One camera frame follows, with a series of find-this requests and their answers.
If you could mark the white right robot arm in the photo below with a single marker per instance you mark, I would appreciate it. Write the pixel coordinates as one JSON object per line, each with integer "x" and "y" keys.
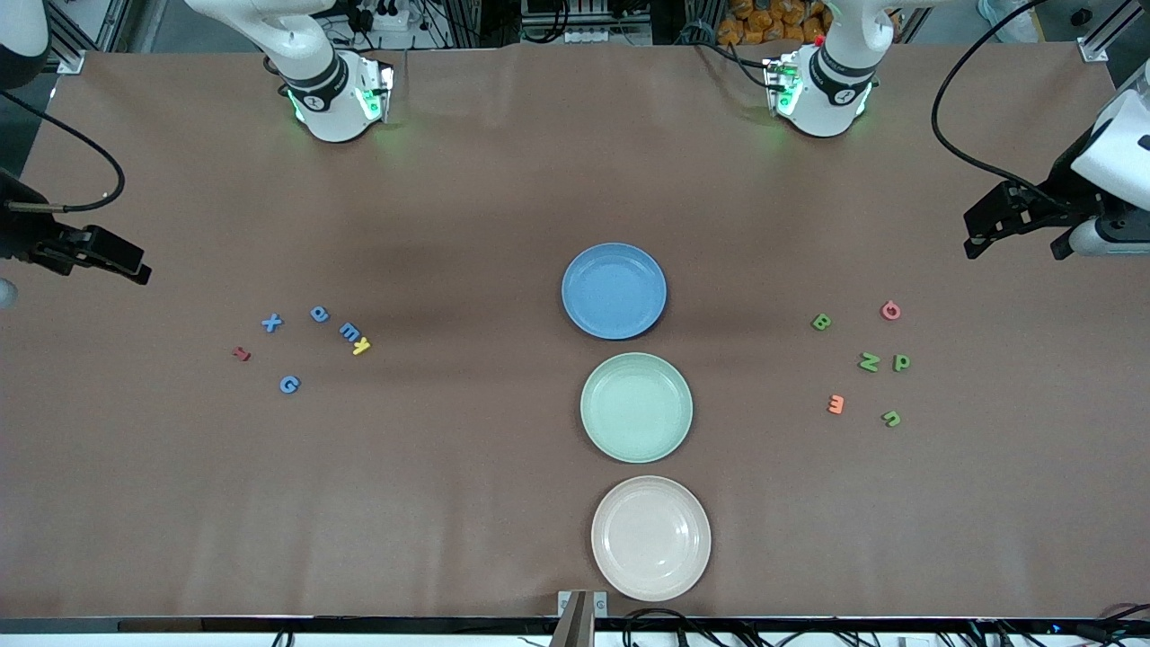
{"x": 332, "y": 108}

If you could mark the blue letter m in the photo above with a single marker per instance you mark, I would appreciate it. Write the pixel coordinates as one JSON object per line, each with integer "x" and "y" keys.
{"x": 349, "y": 332}

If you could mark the green letter B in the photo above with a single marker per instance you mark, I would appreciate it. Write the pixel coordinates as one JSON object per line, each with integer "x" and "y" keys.
{"x": 820, "y": 322}

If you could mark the yellow letter Y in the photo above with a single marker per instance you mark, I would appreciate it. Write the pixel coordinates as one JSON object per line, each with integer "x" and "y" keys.
{"x": 361, "y": 346}

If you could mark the white shoe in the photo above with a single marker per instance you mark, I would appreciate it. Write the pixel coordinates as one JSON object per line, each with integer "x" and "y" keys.
{"x": 1006, "y": 22}

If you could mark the red letter Q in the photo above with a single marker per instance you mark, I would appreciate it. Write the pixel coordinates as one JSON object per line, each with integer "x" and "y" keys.
{"x": 882, "y": 312}

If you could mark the bag of orange objects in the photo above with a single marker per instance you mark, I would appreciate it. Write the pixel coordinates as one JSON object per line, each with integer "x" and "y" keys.
{"x": 764, "y": 22}

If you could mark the aluminium frame profile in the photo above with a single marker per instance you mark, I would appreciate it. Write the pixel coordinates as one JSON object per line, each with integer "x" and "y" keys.
{"x": 1094, "y": 49}
{"x": 67, "y": 58}

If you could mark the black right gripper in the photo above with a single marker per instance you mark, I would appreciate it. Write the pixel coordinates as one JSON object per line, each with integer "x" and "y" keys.
{"x": 20, "y": 235}

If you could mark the blue plate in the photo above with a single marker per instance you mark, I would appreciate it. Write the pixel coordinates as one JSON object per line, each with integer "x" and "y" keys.
{"x": 614, "y": 291}

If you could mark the brown table cover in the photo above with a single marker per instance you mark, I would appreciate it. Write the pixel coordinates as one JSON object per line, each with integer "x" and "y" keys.
{"x": 449, "y": 503}

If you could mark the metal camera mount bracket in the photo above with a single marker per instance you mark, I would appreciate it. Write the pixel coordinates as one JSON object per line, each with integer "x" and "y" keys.
{"x": 582, "y": 620}

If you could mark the green letter N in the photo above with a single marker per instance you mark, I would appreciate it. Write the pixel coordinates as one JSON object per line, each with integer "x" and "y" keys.
{"x": 868, "y": 362}

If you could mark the orange letter E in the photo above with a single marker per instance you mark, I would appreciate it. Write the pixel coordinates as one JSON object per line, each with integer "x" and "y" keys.
{"x": 841, "y": 404}

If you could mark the blue letter G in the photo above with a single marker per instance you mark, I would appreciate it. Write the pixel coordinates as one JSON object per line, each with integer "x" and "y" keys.
{"x": 281, "y": 385}

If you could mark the blue letter X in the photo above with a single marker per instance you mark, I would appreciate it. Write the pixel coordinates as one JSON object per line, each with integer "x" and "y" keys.
{"x": 271, "y": 323}

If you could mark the white socket strip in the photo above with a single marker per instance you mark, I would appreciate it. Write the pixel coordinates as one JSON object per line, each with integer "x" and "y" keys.
{"x": 593, "y": 36}

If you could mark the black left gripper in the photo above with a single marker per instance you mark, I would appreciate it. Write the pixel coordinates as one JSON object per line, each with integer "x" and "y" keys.
{"x": 1065, "y": 191}

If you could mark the green plate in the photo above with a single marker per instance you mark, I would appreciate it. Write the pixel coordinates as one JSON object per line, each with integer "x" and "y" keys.
{"x": 636, "y": 431}

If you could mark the white power strip with plugs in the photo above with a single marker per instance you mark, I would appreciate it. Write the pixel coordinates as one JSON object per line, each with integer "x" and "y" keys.
{"x": 386, "y": 20}

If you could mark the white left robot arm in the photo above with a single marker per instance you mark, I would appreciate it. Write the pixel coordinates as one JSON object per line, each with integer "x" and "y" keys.
{"x": 831, "y": 99}

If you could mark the pink beige plate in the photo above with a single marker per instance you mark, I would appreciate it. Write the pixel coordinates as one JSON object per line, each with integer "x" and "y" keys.
{"x": 651, "y": 539}

